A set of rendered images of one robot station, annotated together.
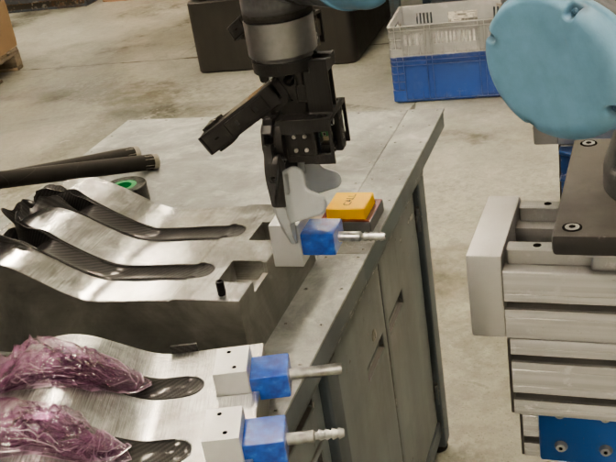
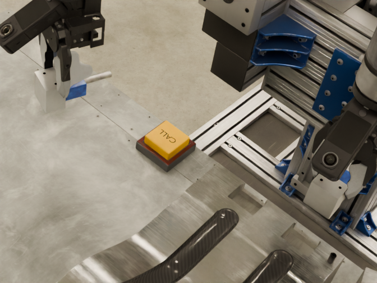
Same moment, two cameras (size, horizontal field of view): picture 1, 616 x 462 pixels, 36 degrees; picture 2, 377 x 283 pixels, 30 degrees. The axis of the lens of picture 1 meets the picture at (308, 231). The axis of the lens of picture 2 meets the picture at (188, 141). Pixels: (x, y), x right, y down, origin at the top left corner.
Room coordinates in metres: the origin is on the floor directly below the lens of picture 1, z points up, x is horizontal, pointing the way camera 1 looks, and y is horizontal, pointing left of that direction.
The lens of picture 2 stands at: (1.11, 0.78, 1.78)
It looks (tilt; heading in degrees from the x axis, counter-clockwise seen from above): 47 degrees down; 280
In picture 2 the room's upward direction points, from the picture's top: 12 degrees clockwise
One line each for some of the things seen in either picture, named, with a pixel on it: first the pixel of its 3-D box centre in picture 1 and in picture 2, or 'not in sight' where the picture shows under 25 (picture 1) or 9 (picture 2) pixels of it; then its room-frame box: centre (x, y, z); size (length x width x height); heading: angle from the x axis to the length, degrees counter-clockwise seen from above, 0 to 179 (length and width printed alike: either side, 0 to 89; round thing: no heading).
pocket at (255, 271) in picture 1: (244, 284); (299, 244); (1.02, 0.09, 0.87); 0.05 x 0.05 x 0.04; 68
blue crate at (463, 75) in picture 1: (461, 63); not in sight; (4.29, -0.83, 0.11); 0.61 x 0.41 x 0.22; 71
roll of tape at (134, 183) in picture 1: (125, 194); not in sight; (1.52, 0.30, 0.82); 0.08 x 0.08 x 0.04
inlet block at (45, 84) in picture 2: not in sight; (76, 83); (1.47, -0.03, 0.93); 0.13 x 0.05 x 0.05; 49
